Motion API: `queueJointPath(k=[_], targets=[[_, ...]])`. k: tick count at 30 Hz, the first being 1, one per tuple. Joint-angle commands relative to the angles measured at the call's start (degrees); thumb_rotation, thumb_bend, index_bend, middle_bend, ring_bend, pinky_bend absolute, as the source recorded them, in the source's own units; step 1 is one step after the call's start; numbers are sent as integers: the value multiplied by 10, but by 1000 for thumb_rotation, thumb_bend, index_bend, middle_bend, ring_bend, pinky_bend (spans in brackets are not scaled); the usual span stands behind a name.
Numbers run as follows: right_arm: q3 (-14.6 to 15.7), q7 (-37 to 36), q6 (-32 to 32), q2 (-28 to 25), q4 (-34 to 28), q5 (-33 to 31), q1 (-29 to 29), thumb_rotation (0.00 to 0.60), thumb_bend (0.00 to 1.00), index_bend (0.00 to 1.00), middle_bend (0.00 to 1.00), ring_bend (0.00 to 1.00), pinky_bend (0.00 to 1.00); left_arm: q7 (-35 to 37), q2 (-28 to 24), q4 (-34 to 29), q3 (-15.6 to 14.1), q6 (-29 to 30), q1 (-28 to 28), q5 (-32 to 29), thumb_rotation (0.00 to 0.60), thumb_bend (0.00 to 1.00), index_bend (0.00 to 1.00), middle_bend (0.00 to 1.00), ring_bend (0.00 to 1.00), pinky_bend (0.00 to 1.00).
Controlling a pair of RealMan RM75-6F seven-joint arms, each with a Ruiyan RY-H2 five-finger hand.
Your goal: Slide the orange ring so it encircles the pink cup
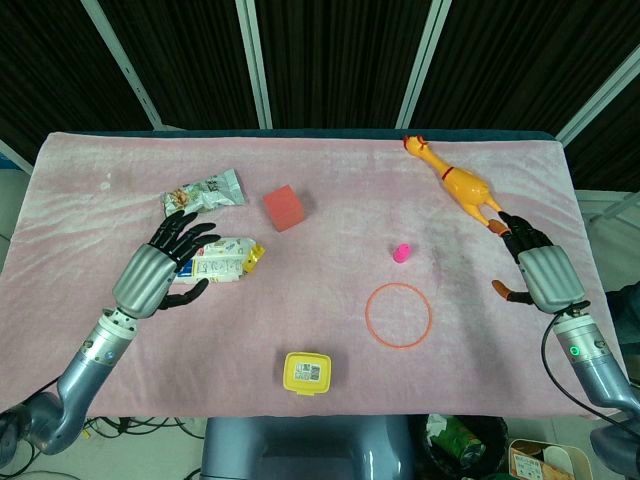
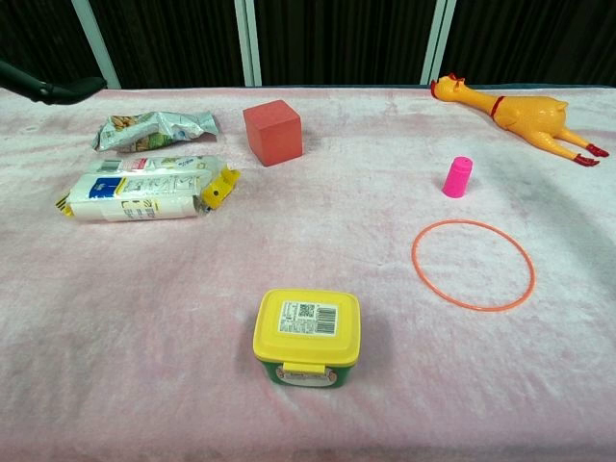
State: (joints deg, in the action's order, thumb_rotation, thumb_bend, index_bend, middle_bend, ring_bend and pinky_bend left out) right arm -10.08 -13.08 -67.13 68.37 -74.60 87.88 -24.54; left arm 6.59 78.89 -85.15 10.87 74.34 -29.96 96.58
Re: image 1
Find box of packaged goods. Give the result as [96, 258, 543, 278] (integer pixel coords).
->
[507, 438, 586, 480]

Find yellow rubber chicken toy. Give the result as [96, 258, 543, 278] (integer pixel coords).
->
[402, 134, 504, 231]

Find black bin with green bag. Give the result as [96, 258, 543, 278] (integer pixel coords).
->
[424, 413, 509, 480]

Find blue-grey robot torso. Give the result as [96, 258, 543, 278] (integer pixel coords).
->
[199, 415, 416, 480]

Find thin orange ring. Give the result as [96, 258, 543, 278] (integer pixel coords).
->
[364, 282, 434, 349]

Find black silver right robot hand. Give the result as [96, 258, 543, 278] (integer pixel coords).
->
[487, 210, 591, 315]

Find white partition post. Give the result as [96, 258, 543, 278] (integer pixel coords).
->
[0, 139, 34, 176]
[554, 49, 640, 146]
[234, 0, 274, 130]
[394, 0, 454, 130]
[79, 0, 164, 130]

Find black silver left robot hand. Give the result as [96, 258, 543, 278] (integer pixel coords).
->
[110, 209, 223, 321]

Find pink plush table cloth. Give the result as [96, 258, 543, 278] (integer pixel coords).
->
[0, 130, 626, 419]

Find yellow lidded green container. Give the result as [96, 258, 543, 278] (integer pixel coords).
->
[282, 351, 334, 397]

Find white yellow food package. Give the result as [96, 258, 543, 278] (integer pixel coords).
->
[172, 236, 266, 285]

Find crumpled silver snack bag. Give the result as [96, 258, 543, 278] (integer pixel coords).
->
[159, 168, 249, 219]

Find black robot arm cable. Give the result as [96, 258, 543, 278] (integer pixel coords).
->
[542, 301, 640, 431]

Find red foam cube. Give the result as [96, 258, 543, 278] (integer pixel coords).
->
[262, 184, 306, 234]

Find tangled black floor cables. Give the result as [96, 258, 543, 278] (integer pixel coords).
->
[84, 415, 206, 442]

